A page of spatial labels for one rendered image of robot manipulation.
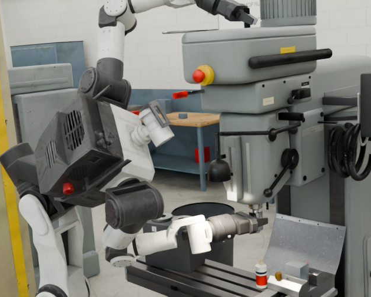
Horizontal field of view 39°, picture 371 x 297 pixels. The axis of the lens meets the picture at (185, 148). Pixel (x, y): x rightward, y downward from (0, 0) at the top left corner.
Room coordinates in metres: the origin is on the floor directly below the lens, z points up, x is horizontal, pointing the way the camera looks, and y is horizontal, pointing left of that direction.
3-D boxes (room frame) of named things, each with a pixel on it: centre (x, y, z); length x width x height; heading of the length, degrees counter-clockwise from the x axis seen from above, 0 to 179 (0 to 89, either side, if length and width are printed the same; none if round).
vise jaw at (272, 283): (1.63, -0.31, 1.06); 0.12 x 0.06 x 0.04; 45
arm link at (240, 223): (1.74, -0.15, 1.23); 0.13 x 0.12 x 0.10; 26
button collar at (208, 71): (1.61, -0.07, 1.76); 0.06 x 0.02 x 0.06; 47
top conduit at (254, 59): (1.70, -0.36, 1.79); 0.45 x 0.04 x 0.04; 137
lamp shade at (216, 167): (1.60, -0.10, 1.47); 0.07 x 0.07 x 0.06
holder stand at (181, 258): (2.07, 0.07, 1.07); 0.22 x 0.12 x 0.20; 58
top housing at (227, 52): (1.79, -0.24, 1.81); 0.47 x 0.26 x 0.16; 137
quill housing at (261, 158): (1.78, -0.23, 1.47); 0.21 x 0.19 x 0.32; 47
